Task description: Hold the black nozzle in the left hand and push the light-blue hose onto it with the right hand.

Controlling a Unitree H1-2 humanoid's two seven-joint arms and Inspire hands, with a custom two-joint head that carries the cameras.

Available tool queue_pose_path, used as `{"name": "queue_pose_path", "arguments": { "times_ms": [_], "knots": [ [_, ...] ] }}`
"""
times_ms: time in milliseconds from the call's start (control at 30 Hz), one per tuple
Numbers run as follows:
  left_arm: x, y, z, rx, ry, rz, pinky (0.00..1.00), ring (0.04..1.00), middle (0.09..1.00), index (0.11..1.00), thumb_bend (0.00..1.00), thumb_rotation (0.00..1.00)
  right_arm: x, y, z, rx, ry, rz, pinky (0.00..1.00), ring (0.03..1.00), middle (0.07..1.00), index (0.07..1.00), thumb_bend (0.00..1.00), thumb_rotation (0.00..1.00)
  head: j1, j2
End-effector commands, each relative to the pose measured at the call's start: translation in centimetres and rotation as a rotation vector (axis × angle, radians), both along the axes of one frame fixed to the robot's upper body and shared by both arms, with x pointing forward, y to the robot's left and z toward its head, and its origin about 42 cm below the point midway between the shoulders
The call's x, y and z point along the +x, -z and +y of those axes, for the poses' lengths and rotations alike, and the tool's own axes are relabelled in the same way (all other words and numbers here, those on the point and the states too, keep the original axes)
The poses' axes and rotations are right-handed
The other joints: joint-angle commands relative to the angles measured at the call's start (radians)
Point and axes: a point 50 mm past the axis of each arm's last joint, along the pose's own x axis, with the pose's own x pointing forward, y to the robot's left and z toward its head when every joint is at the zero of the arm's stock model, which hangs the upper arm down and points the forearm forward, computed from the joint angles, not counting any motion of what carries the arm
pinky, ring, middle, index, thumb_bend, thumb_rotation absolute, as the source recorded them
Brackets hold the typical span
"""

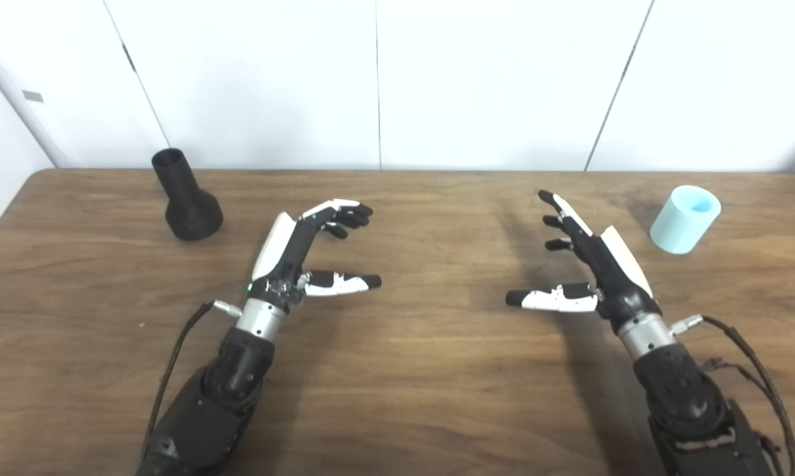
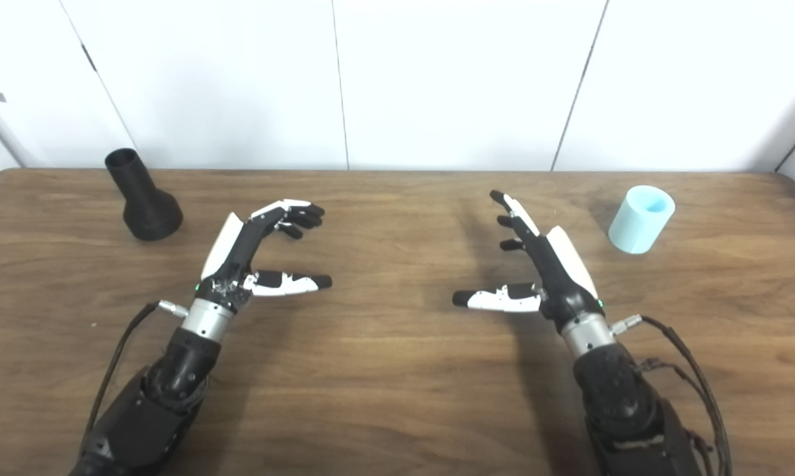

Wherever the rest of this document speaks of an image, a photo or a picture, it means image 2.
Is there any white and black left hand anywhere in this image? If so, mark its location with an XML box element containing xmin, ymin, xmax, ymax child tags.
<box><xmin>181</xmin><ymin>199</ymin><xmax>333</xmax><ymax>344</ymax></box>

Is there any white and black right hand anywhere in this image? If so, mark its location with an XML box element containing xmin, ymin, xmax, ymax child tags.
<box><xmin>452</xmin><ymin>190</ymin><xmax>617</xmax><ymax>361</ymax></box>

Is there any light-blue cylindrical hose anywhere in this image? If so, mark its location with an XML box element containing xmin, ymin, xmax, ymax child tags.
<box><xmin>608</xmin><ymin>185</ymin><xmax>676</xmax><ymax>255</ymax></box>

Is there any black funnel-shaped nozzle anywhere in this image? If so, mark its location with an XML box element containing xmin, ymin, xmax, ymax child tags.
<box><xmin>104</xmin><ymin>148</ymin><xmax>184</xmax><ymax>241</ymax></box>

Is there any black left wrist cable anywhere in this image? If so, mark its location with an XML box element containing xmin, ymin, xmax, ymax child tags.
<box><xmin>80</xmin><ymin>299</ymin><xmax>190</xmax><ymax>457</ymax></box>

